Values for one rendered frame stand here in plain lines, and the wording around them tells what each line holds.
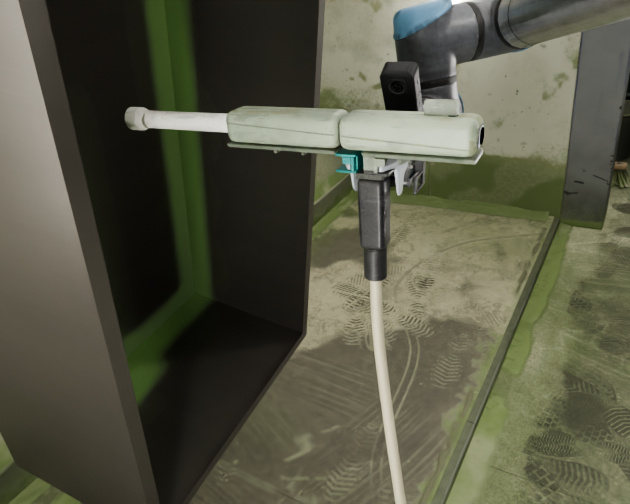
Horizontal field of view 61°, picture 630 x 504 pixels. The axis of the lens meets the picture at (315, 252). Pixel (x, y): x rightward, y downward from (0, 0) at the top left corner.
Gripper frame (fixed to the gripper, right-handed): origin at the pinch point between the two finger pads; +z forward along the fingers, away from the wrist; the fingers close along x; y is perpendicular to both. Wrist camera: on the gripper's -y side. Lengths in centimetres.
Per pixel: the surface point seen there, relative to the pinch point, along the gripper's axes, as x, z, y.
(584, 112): -27, -196, 34
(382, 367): -2.0, 0.0, 29.7
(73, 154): 22.7, 20.9, -4.7
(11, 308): 43, 20, 18
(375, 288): -0.7, -0.6, 17.5
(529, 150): -7, -201, 53
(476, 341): -3, -105, 96
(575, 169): -28, -199, 60
